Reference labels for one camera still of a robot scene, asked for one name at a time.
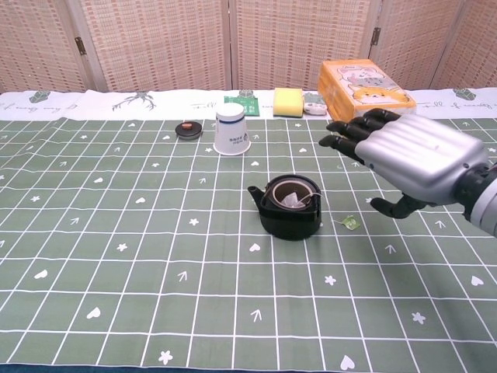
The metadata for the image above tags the black and silver right hand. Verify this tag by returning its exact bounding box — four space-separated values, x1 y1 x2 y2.
318 108 489 219

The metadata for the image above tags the grey tea bag with string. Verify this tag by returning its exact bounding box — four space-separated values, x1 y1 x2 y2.
280 189 360 232

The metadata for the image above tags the black teapot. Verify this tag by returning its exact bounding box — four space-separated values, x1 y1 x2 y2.
247 174 323 241

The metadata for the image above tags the black teapot lid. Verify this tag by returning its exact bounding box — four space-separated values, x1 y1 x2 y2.
174 120 203 141

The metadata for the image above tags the orange cat tissue pack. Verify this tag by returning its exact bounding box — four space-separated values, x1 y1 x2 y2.
318 58 418 122

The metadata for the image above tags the small white green packet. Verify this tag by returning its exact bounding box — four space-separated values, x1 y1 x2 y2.
303 92 327 117

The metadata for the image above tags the yellow sponge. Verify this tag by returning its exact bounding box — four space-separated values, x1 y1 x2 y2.
273 87 304 117

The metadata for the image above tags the green circuit board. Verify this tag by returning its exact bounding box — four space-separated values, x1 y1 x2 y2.
224 96 261 117

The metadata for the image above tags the white paper cup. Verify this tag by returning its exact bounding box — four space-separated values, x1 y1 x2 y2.
213 102 252 156

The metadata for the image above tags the woven folding screen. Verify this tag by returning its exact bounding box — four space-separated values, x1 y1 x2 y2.
0 0 497 94

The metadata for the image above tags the green grid tablecloth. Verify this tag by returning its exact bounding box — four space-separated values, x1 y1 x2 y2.
0 87 497 370

